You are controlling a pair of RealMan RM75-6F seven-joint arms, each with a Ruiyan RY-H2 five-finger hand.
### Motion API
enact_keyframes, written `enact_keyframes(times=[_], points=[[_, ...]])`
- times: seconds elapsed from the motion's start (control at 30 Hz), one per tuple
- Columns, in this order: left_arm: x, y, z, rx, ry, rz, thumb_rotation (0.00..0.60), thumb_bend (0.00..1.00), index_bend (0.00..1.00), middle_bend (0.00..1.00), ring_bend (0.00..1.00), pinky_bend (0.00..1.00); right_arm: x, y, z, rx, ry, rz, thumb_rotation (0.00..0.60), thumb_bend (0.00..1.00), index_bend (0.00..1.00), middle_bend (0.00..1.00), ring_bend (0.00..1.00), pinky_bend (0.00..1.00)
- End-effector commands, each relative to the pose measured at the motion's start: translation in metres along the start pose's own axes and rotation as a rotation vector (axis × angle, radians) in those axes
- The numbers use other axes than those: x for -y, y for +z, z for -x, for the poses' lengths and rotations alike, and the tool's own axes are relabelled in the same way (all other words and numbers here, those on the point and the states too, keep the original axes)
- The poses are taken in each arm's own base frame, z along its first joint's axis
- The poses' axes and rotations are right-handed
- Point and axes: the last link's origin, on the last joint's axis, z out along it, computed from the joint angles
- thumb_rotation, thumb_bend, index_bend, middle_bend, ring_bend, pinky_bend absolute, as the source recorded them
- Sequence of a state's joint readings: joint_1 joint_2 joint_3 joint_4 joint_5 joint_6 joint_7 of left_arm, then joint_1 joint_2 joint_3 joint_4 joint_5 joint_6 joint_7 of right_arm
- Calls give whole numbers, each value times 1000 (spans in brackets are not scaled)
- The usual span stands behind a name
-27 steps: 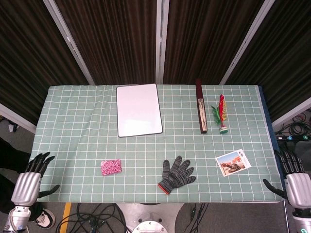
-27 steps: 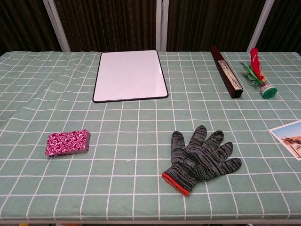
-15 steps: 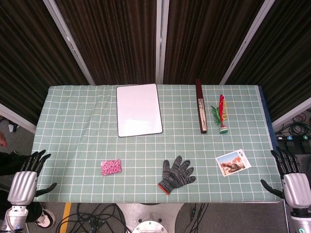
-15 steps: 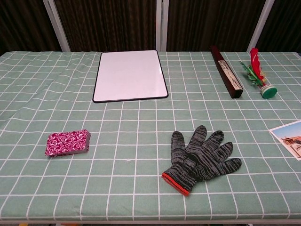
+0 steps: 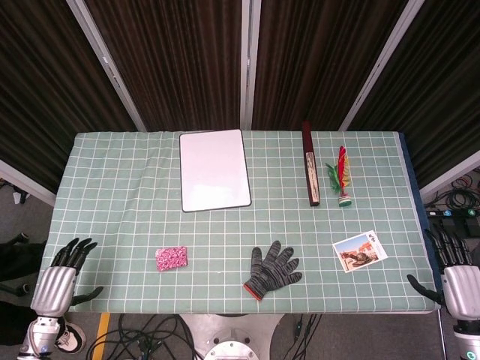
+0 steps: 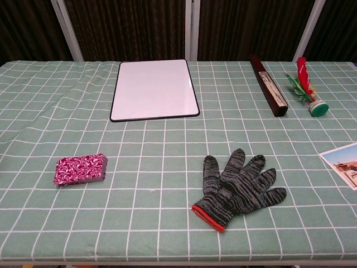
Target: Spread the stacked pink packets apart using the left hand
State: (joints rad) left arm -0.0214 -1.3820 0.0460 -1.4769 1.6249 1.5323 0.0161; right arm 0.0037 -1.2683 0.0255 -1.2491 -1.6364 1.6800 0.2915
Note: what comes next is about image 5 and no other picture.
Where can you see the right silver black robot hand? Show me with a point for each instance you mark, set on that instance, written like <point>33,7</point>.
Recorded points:
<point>463,292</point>

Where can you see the black power strip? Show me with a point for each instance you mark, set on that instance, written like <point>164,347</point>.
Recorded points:
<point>450,213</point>

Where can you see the photo postcard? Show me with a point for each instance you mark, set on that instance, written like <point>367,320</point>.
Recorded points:
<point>359,250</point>

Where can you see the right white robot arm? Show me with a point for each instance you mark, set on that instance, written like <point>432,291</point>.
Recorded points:
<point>467,341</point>

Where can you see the red green feather shuttlecock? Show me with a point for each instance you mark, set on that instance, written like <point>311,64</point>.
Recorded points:
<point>342,176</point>

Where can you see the green checkered tablecloth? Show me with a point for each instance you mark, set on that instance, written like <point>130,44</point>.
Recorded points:
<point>225,240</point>

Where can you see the pink patterned block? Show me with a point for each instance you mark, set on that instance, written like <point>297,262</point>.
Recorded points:
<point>171,258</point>

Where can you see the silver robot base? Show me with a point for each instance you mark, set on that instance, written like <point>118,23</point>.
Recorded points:
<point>228,337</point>

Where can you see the white board with black rim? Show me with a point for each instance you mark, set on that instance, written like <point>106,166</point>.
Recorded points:
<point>214,170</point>

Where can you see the person's black trousers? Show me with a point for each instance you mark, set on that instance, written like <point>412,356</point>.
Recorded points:
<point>18,262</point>

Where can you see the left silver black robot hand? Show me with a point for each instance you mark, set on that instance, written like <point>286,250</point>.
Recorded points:
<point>56,285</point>

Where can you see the dark red long box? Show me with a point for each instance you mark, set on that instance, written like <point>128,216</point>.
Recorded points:
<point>312,176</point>

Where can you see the white partition post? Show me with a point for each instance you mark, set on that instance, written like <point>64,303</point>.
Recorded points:
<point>108,67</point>
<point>378,71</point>
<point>22,183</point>
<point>249,63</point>
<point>450,174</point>

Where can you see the grey knit work glove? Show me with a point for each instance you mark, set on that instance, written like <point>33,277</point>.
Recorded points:
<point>272,272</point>

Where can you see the black white sneaker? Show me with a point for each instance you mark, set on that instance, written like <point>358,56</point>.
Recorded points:
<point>71,337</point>

